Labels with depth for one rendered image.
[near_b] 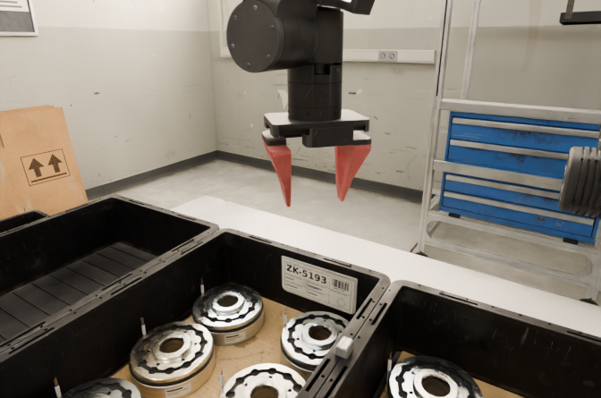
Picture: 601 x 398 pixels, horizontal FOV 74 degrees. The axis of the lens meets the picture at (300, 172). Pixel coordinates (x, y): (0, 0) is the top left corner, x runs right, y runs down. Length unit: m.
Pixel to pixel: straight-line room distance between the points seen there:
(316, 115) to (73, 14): 3.19
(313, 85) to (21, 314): 0.59
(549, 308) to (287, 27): 0.84
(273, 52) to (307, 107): 0.09
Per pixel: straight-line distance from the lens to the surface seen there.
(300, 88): 0.40
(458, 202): 2.36
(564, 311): 1.03
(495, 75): 3.06
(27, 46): 3.37
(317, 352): 0.55
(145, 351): 0.58
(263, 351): 0.60
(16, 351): 0.53
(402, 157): 3.31
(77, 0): 3.55
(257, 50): 0.34
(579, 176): 1.20
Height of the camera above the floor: 1.23
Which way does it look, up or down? 18 degrees down
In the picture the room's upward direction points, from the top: straight up
